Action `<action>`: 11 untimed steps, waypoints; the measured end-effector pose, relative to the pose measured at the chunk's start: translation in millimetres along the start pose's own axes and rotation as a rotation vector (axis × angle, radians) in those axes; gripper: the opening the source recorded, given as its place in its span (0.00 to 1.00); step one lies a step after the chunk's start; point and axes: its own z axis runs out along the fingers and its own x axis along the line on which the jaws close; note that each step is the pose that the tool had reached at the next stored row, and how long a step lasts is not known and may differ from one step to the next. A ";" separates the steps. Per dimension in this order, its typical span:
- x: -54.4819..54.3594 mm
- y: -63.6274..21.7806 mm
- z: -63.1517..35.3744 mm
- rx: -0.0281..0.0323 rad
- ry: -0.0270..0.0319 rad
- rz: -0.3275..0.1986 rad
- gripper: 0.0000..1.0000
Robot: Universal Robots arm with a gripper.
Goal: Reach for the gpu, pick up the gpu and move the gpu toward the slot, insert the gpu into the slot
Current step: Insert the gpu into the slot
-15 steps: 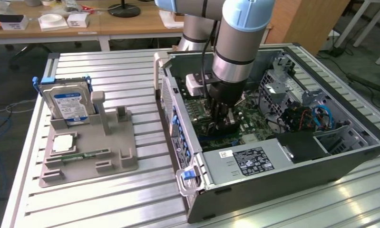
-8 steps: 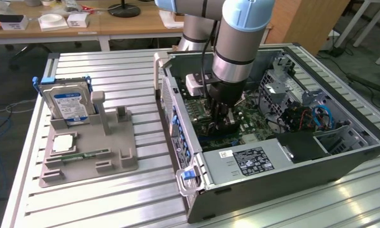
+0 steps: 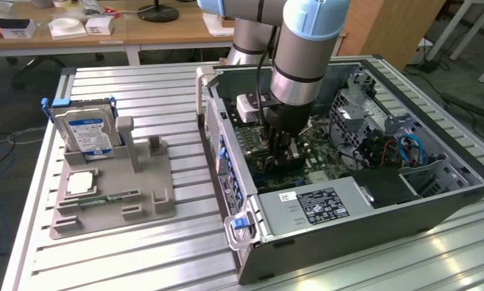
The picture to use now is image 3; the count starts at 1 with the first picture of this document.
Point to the metal disk bay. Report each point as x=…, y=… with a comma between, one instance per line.
x=431, y=179

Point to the hard disk in blue carrier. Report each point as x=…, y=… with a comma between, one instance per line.
x=86, y=133

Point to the grey plastic parts rack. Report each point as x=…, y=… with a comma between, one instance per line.
x=117, y=182

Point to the wooden cabinet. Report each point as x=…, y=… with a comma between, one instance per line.
x=391, y=30

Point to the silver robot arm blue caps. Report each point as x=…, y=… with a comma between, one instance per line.
x=302, y=60

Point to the green motherboard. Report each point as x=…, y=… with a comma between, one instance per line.
x=327, y=151

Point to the white paper stack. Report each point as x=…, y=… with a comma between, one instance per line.
x=218, y=27

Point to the grey power supply unit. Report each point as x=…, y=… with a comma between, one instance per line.
x=282, y=212

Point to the blue case latch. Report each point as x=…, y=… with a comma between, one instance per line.
x=238, y=225

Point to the green ram stick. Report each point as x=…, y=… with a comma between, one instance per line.
x=98, y=199

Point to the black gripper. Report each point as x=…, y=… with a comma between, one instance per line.
x=289, y=121

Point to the small white labelled box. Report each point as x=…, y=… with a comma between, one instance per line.
x=99, y=26

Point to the wooden desk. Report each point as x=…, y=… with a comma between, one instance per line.
x=165, y=33

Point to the black lamp base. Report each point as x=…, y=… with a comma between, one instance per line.
x=158, y=13

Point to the grey cup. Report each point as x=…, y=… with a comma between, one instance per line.
x=42, y=3

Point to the white box with black lid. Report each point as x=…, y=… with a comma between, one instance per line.
x=18, y=28

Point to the silver cpu chip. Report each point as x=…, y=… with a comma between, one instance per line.
x=81, y=184

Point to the white square dish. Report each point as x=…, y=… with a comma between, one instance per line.
x=67, y=28

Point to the open grey pc case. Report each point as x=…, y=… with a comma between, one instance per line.
x=347, y=242

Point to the metal disk cage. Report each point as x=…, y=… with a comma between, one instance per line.
x=355, y=121

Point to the white table frame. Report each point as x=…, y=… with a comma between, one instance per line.
x=461, y=18

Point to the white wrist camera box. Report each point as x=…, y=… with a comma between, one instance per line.
x=250, y=109

